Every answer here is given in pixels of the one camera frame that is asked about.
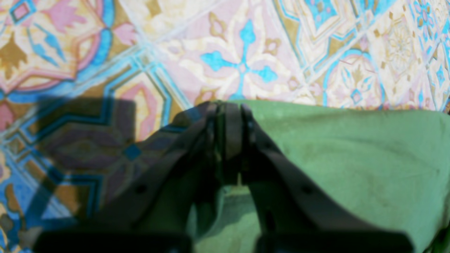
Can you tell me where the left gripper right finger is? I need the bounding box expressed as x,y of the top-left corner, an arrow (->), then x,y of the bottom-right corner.
225,103 -> 414,253

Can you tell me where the green t-shirt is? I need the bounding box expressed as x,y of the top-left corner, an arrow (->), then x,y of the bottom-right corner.
186,99 -> 450,253

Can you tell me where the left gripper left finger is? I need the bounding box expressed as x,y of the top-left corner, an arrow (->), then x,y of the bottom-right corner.
33,102 -> 223,253

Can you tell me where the patterned tablecloth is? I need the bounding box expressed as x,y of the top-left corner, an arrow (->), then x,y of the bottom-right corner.
1,0 -> 449,253

